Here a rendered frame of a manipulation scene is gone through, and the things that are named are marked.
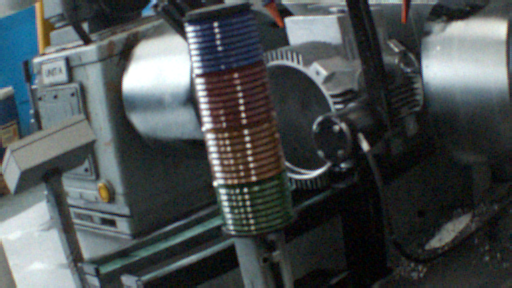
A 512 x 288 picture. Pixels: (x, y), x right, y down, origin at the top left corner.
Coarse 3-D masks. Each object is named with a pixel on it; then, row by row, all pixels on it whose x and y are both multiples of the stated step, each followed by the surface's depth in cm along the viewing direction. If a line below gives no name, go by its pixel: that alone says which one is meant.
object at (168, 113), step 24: (264, 24) 156; (144, 48) 156; (168, 48) 151; (264, 48) 156; (144, 72) 154; (168, 72) 150; (192, 72) 146; (144, 96) 154; (168, 96) 150; (192, 96) 146; (144, 120) 156; (168, 120) 152; (192, 120) 148; (168, 144) 157; (192, 144) 153
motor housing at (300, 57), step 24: (288, 48) 129; (312, 48) 129; (336, 48) 131; (288, 72) 137; (288, 96) 140; (312, 96) 144; (336, 96) 125; (408, 96) 136; (288, 120) 140; (312, 120) 143; (288, 144) 138; (312, 144) 140; (384, 144) 137; (288, 168) 134; (312, 168) 134
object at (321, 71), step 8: (392, 40) 137; (392, 48) 136; (400, 48) 136; (320, 64) 124; (328, 64) 125; (312, 72) 125; (320, 72) 124; (328, 72) 124; (320, 80) 124; (328, 80) 125
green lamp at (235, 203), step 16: (272, 176) 79; (224, 192) 79; (240, 192) 79; (256, 192) 79; (272, 192) 79; (288, 192) 81; (224, 208) 80; (240, 208) 79; (256, 208) 79; (272, 208) 79; (288, 208) 80; (224, 224) 81; (240, 224) 79; (256, 224) 79; (272, 224) 79
